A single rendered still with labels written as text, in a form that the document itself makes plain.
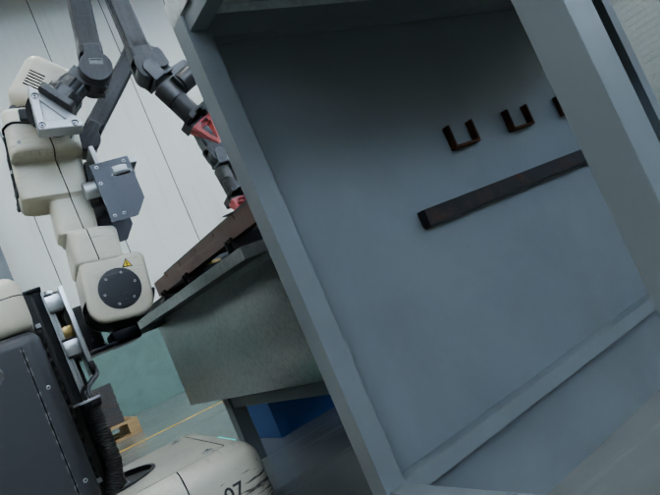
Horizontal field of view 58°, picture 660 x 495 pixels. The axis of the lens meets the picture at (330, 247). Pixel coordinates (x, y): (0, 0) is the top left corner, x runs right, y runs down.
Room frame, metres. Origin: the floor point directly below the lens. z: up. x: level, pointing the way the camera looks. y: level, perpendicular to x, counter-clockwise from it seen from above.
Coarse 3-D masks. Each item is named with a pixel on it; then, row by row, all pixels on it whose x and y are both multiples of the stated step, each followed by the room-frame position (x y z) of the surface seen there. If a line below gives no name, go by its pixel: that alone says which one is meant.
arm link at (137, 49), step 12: (108, 0) 1.49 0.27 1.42; (120, 0) 1.49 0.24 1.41; (120, 12) 1.48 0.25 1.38; (132, 12) 1.50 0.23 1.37; (120, 24) 1.48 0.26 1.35; (132, 24) 1.49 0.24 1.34; (120, 36) 1.50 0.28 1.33; (132, 36) 1.48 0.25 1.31; (144, 36) 1.50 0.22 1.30; (132, 48) 1.47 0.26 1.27; (144, 48) 1.49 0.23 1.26; (132, 60) 1.49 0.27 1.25; (156, 60) 1.49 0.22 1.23; (132, 72) 1.52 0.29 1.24; (144, 72) 1.48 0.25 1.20; (144, 84) 1.52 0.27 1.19
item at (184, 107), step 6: (180, 96) 1.51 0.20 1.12; (186, 96) 1.52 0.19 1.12; (174, 102) 1.51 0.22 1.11; (180, 102) 1.51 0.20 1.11; (186, 102) 1.51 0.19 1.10; (192, 102) 1.53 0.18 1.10; (174, 108) 1.52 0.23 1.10; (180, 108) 1.51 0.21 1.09; (186, 108) 1.51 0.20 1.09; (192, 108) 1.52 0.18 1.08; (198, 108) 1.51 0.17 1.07; (180, 114) 1.52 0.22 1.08; (186, 114) 1.52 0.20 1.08; (192, 114) 1.49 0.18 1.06; (186, 120) 1.52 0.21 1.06
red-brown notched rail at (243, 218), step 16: (240, 208) 1.69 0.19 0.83; (224, 224) 1.80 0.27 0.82; (240, 224) 1.72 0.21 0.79; (256, 224) 1.70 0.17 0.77; (208, 240) 1.93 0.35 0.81; (224, 240) 1.84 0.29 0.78; (192, 256) 2.07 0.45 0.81; (208, 256) 1.97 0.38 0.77; (176, 272) 2.24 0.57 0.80; (192, 272) 2.17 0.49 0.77; (160, 288) 2.44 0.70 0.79
